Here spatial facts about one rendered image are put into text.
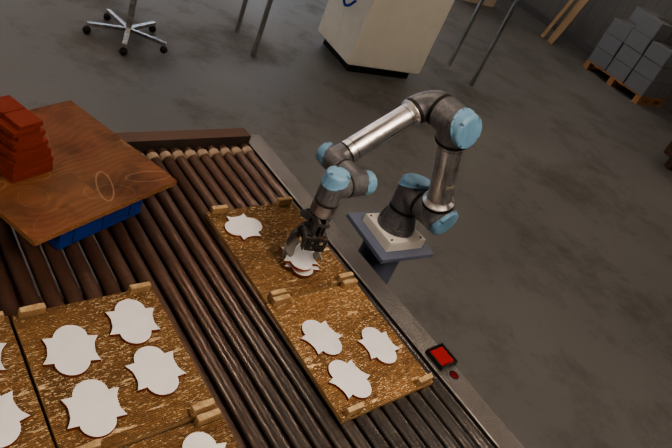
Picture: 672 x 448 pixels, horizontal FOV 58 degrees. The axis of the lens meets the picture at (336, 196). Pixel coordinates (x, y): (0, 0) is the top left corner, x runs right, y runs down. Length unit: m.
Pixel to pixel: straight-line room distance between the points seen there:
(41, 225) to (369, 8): 4.48
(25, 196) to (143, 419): 0.69
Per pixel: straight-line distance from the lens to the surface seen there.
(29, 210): 1.78
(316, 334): 1.79
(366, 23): 5.84
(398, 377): 1.82
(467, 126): 1.94
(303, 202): 2.30
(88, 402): 1.51
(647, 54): 10.16
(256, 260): 1.94
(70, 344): 1.60
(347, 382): 1.72
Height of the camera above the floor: 2.20
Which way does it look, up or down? 32 degrees down
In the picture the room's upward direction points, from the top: 25 degrees clockwise
